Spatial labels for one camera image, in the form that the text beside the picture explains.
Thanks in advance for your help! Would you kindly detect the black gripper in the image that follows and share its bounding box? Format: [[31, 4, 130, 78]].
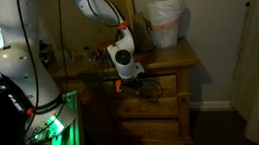
[[119, 78, 146, 100]]

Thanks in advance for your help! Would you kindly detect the wooden dresser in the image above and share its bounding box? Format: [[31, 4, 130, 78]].
[[46, 36, 211, 145]]

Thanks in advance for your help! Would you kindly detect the red capped spice bottle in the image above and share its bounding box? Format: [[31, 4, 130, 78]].
[[98, 42, 110, 59]]

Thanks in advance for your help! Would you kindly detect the clear stemless glass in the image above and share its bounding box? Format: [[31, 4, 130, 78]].
[[80, 46, 96, 66]]

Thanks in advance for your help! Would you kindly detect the brown paper bag with label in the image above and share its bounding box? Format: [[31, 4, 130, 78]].
[[132, 10, 156, 54]]

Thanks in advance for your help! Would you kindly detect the white trash bin with liner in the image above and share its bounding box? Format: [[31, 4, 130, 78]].
[[145, 0, 191, 51]]

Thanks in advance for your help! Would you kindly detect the wooden back panel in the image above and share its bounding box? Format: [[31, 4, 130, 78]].
[[37, 0, 141, 66]]

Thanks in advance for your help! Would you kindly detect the orange cable strap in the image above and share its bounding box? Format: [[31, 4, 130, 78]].
[[117, 20, 131, 32], [113, 79, 124, 94], [25, 106, 36, 117]]

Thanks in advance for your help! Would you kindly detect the black camera on stand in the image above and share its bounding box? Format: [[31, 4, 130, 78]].
[[38, 39, 53, 68]]

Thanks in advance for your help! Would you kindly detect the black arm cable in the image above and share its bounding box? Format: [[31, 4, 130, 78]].
[[5, 0, 80, 145]]

